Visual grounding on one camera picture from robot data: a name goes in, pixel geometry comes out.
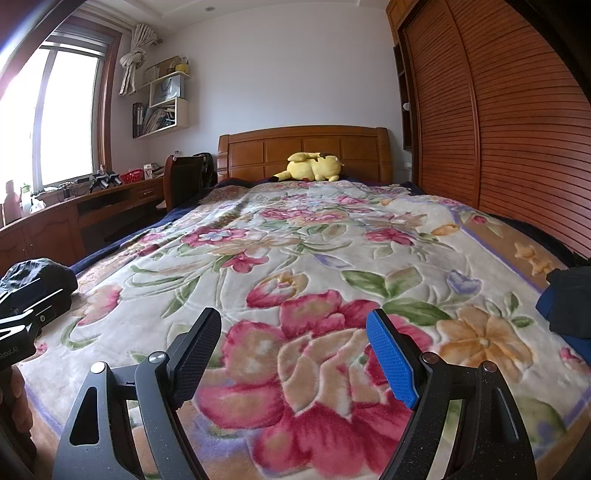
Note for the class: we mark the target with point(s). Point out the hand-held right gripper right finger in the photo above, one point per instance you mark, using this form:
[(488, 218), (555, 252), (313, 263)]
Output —
[(392, 357)]

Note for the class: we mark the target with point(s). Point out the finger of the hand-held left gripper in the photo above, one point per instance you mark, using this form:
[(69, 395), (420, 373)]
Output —
[(48, 311)]

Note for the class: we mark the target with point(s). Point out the tied beige curtain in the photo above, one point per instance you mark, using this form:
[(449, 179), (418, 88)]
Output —
[(134, 60)]

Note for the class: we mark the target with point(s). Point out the wooden desk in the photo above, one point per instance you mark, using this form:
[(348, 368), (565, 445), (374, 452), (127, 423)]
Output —
[(46, 226)]

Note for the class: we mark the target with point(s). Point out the dark grey garment pile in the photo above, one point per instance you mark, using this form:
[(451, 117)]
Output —
[(37, 274)]

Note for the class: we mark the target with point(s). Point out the green cap bottle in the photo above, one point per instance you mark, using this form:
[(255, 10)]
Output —
[(26, 198)]

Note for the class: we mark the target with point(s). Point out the white wall shelf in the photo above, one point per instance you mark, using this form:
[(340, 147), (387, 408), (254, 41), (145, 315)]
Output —
[(181, 113)]

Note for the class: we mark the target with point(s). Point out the small white box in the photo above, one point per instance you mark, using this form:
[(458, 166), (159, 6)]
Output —
[(148, 171)]

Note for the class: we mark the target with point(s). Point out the wooden louvre wardrobe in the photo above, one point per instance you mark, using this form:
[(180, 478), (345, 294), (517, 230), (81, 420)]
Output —
[(508, 120)]

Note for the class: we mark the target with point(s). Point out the floral blanket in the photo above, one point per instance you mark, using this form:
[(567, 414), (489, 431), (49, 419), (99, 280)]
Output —
[(323, 286)]

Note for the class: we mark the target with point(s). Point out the black tool on desk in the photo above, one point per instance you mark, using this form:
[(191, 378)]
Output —
[(104, 181)]

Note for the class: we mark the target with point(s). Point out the white paper bag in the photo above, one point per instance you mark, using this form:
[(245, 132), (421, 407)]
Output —
[(167, 87)]

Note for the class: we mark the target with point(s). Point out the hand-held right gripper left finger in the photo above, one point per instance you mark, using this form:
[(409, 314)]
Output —
[(196, 357)]

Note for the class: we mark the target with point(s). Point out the wooden chair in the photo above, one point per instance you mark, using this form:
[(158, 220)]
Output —
[(184, 180)]

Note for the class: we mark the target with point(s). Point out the black trench coat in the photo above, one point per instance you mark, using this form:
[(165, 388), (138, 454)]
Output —
[(575, 300)]

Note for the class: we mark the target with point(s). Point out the pink bottle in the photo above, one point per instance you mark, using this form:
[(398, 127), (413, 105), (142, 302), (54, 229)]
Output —
[(12, 203)]

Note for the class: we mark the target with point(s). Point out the red basket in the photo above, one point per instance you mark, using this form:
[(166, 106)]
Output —
[(132, 176)]

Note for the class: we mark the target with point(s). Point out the black binders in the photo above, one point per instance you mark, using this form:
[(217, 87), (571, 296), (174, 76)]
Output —
[(139, 120)]

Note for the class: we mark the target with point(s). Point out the person's left hand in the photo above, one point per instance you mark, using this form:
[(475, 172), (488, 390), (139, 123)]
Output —
[(17, 410)]

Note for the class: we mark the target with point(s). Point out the wooden bed headboard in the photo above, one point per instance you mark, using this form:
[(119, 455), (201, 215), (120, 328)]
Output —
[(277, 147)]

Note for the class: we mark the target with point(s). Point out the yellow plush toy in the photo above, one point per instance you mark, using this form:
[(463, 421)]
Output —
[(314, 167)]

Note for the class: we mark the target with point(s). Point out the folded blue garment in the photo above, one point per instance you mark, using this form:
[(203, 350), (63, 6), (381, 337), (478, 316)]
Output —
[(545, 307)]

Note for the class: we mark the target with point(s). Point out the navy blue bed sheet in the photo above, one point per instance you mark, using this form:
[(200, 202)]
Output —
[(124, 240)]

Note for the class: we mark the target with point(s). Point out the window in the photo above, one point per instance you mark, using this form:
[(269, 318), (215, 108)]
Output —
[(60, 115)]

